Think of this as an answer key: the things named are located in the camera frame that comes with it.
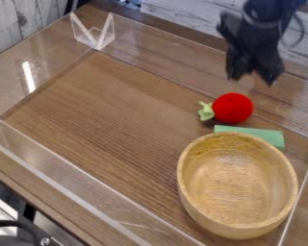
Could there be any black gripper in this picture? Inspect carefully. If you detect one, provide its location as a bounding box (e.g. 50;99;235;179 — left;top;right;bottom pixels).
217;11;285;86

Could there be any red knitted strawberry toy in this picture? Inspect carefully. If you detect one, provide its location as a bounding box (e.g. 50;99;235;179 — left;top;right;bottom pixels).
197;92;255;125

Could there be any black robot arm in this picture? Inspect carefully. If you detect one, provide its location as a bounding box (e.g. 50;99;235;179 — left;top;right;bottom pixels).
217;0;308;86

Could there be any green rectangular block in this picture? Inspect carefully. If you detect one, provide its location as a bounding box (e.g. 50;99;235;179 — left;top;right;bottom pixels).
213;125;285;151

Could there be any wooden oval bowl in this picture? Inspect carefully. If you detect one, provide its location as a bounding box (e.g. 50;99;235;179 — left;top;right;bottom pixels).
176;132;297;239

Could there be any clear acrylic corner bracket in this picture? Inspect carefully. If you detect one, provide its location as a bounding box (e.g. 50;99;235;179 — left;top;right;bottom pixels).
69;13;116;51

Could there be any black metal bracket with bolt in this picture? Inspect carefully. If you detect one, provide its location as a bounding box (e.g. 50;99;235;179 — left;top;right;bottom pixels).
17;221;64;246

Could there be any black cable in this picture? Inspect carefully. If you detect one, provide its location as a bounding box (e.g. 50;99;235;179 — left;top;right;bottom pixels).
0;219;38;246

